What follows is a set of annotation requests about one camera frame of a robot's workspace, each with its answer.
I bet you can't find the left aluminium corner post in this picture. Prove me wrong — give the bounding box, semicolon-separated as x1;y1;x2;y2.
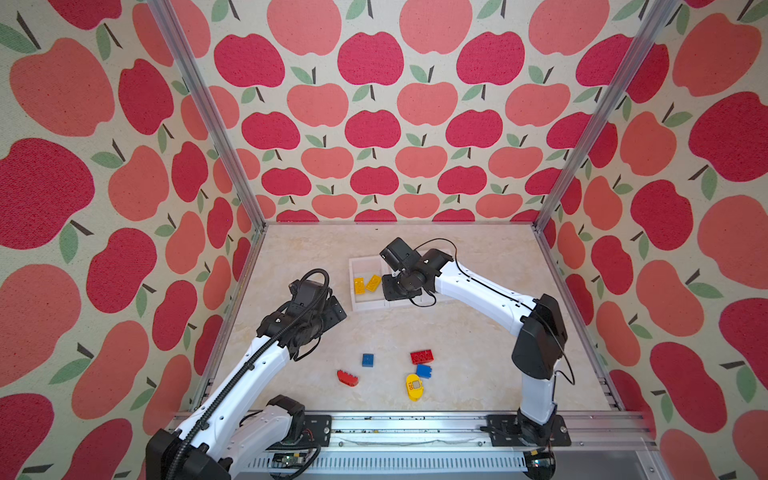
148;0;267;235

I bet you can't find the small yellow lego brick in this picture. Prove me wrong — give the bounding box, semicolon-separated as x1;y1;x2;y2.
353;278;366;295

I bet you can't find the aluminium corner post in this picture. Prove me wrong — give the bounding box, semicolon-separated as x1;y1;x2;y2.
148;0;267;235
532;0;681;234

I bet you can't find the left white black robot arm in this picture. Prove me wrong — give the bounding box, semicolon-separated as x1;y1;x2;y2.
145;268;347;479

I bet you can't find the red curved lego brick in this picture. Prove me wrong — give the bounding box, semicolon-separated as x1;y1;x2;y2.
337;370;359;387

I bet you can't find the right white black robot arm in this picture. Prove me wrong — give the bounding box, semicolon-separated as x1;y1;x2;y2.
380;237;568;446

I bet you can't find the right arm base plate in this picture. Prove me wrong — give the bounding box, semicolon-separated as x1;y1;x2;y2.
480;414;572;448

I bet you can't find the white three-compartment plastic bin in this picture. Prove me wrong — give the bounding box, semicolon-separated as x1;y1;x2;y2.
348;256;411;312

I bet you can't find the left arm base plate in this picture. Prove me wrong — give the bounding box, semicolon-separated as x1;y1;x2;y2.
268;414;333;451

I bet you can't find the aluminium front rail frame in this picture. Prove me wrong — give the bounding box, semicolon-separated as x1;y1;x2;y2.
234;411;671;479

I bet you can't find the right aluminium corner post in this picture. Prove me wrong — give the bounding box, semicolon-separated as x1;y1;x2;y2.
532;0;681;234

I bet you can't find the yellow square lego brick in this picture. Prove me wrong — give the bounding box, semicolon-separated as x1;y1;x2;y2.
365;275;382;293

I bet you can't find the yellow oval lego piece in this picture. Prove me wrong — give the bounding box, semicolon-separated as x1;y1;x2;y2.
406;374;424;402

